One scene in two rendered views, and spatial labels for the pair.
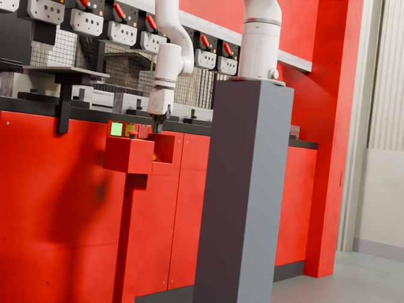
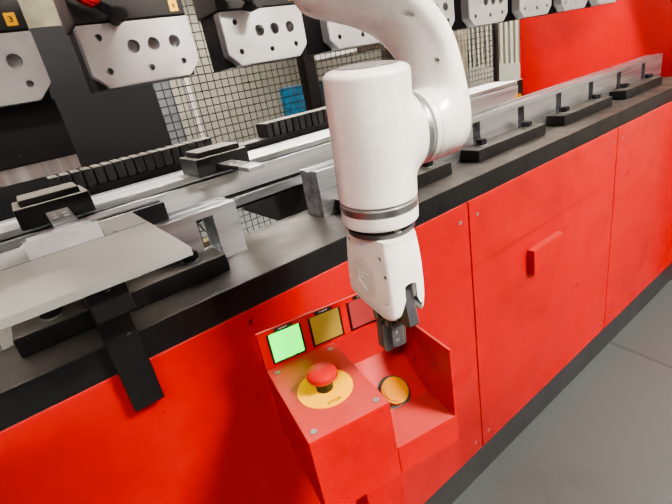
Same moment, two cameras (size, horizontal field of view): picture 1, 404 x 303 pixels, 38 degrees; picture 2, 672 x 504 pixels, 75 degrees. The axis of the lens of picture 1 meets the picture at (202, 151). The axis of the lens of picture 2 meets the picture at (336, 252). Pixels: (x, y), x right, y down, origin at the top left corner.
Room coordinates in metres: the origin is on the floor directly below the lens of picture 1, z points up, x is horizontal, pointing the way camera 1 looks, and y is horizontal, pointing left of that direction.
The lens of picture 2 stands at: (1.73, 0.06, 1.15)
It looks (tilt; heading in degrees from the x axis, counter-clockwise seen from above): 23 degrees down; 21
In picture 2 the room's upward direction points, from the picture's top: 11 degrees counter-clockwise
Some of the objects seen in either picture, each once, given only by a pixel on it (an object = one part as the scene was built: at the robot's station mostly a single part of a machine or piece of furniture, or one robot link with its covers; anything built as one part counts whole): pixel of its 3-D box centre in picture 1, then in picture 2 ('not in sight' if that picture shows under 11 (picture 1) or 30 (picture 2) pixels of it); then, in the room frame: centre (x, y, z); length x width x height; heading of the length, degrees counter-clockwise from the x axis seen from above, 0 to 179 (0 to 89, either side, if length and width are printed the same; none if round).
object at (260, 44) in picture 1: (258, 55); not in sight; (1.87, -0.15, 1.09); 0.19 x 0.19 x 0.18
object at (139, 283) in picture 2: (55, 101); (131, 295); (2.19, 0.57, 0.89); 0.30 x 0.05 x 0.03; 144
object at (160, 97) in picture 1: (162, 100); (384, 258); (2.18, 0.17, 0.94); 0.10 x 0.07 x 0.11; 43
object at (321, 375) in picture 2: (131, 136); (323, 380); (2.13, 0.26, 0.79); 0.04 x 0.04 x 0.04
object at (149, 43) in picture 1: (149, 33); (341, 1); (2.65, 0.29, 1.26); 0.15 x 0.09 x 0.17; 144
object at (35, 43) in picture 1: (43, 35); (27, 142); (2.19, 0.64, 1.13); 0.10 x 0.02 x 0.10; 144
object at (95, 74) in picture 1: (65, 71); (83, 255); (2.10, 0.52, 1.00); 0.26 x 0.18 x 0.01; 54
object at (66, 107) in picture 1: (70, 103); (125, 344); (2.08, 0.48, 0.88); 0.14 x 0.04 x 0.22; 54
